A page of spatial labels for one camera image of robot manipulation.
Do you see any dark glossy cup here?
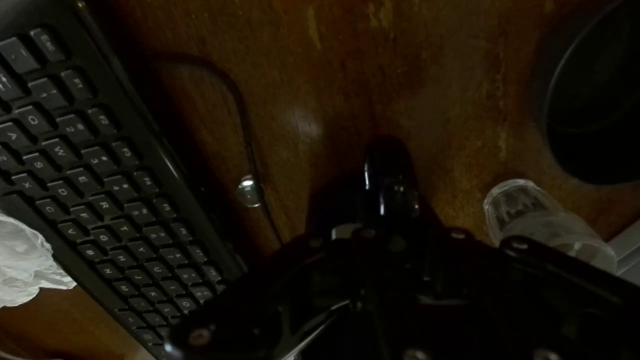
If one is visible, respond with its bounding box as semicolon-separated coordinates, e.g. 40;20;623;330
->
303;136;432;241

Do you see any small shiny metal piece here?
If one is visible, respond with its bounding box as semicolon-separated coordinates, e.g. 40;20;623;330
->
236;174;264;210

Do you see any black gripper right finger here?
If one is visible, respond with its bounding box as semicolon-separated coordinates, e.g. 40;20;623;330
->
392;198;640;360

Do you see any aluminium extrusion camera stand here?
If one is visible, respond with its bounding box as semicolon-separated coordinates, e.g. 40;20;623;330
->
609;222;640;285

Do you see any large black round dish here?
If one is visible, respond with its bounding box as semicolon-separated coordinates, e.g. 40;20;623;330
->
536;0;640;189

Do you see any thin black keyboard cable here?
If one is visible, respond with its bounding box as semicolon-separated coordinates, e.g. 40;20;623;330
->
143;52;287;245

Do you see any crumpled white tissue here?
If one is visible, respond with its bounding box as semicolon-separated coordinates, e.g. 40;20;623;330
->
0;212;79;310

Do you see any black computer keyboard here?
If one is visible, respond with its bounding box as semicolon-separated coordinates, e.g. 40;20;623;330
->
0;0;251;358

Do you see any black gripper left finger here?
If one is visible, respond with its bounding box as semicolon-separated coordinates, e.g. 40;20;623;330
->
162;198;397;360

